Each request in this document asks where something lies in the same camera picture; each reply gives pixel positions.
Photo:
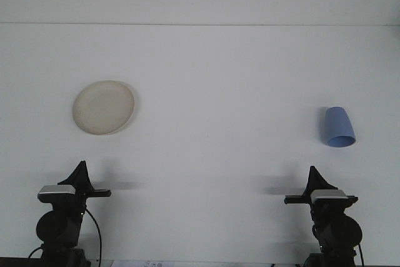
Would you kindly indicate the pale round plate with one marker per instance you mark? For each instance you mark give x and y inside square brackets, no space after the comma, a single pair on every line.
[103,107]

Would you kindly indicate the pale blue cup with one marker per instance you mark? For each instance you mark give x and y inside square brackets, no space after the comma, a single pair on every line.
[339,123]

